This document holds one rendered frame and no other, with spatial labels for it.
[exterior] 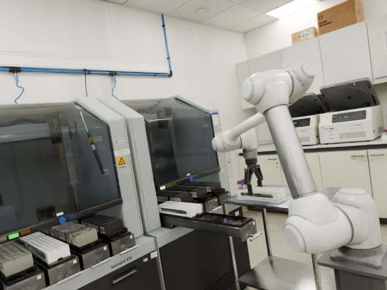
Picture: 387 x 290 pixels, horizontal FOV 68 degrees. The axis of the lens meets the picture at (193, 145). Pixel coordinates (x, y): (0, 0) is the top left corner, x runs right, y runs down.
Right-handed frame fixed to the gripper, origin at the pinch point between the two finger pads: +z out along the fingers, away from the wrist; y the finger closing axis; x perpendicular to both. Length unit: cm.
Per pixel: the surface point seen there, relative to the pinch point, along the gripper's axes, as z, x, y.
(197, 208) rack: 2.4, 15.7, -36.1
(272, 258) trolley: 59, 14, 27
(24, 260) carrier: 2, 36, -122
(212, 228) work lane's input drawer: 9.6, -1.8, -43.6
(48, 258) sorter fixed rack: 4, 32, -114
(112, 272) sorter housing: 22, 30, -87
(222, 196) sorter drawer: 7.6, 33.0, 4.2
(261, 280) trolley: 60, 4, -2
